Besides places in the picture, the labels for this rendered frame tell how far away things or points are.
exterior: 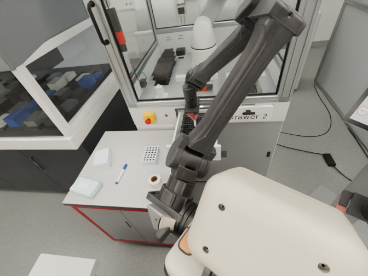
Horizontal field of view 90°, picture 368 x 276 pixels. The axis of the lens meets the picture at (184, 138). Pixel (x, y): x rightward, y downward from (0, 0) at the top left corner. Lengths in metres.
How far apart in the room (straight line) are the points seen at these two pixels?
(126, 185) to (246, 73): 0.90
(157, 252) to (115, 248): 0.37
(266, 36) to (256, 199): 0.29
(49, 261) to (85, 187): 0.34
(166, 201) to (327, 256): 0.31
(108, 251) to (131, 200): 0.88
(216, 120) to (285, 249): 0.27
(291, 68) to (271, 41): 0.74
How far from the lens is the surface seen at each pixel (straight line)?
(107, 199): 1.13
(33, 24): 1.36
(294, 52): 1.12
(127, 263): 1.79
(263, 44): 0.42
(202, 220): 0.31
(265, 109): 1.23
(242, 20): 0.51
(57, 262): 1.12
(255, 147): 1.49
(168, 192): 0.47
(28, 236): 2.40
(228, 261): 0.32
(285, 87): 1.20
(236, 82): 0.41
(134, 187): 1.10
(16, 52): 1.24
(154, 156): 1.15
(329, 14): 4.74
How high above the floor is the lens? 1.63
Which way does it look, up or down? 44 degrees down
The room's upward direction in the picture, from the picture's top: 11 degrees counter-clockwise
